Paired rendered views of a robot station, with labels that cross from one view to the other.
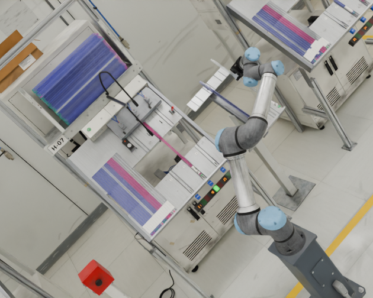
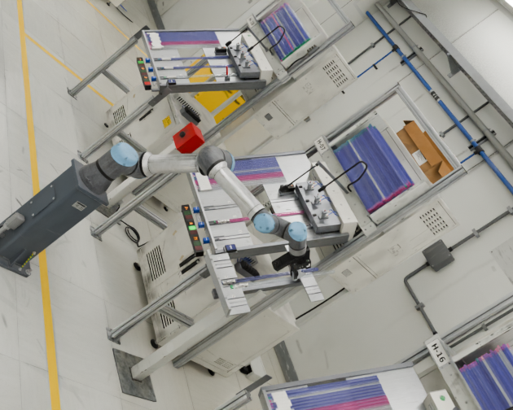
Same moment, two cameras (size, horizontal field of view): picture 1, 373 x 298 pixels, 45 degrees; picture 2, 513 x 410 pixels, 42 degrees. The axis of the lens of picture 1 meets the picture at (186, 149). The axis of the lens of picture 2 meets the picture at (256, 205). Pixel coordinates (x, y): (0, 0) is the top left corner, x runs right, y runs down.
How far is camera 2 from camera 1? 270 cm
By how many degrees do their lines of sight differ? 53
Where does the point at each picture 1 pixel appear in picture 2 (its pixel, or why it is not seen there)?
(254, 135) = (205, 150)
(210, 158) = (225, 237)
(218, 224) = (160, 291)
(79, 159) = (298, 159)
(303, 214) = (102, 346)
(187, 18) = not seen: outside the picture
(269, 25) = (354, 386)
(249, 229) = not seen: hidden behind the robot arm
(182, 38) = not seen: outside the picture
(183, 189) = (212, 204)
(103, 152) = (293, 175)
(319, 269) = (47, 195)
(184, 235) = (174, 247)
